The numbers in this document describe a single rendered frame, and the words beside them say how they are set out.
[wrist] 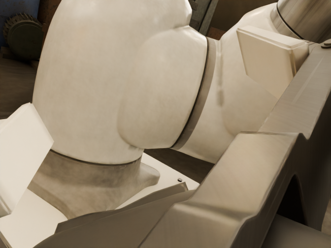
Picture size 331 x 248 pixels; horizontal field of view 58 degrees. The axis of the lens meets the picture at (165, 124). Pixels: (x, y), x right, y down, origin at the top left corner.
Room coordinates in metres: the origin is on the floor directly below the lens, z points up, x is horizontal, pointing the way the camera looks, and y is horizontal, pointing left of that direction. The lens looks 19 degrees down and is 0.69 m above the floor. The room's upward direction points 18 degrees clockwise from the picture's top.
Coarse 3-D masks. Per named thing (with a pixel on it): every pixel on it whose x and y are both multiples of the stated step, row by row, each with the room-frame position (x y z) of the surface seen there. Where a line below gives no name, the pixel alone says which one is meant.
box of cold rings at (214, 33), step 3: (210, 30) 3.27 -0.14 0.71; (213, 30) 3.26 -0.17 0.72; (216, 30) 3.25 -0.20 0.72; (219, 30) 3.24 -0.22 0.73; (210, 33) 3.26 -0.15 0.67; (213, 33) 3.25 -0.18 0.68; (216, 33) 3.24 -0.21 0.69; (219, 33) 3.23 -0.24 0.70; (222, 33) 3.22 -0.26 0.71; (207, 36) 3.28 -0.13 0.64; (210, 36) 3.26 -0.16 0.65; (213, 36) 3.25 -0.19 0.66; (216, 36) 3.24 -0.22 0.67; (219, 36) 3.23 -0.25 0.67; (216, 39) 3.23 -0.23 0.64; (219, 39) 3.22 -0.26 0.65
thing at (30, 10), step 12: (0, 0) 2.51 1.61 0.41; (12, 0) 2.56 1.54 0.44; (24, 0) 2.64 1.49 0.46; (36, 0) 2.78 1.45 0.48; (0, 12) 2.51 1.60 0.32; (12, 12) 2.57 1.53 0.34; (24, 12) 2.65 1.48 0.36; (36, 12) 2.82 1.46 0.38; (0, 24) 2.52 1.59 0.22; (0, 36) 2.52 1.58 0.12; (0, 48) 2.53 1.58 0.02
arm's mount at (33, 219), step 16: (144, 160) 0.47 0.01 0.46; (160, 176) 0.44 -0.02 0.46; (176, 176) 0.46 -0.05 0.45; (32, 192) 0.29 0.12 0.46; (144, 192) 0.37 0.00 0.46; (16, 208) 0.26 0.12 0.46; (32, 208) 0.26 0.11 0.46; (48, 208) 0.27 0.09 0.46; (0, 224) 0.23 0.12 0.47; (16, 224) 0.23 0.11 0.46; (32, 224) 0.24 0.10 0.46; (48, 224) 0.25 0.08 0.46; (16, 240) 0.22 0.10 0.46; (32, 240) 0.22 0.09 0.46
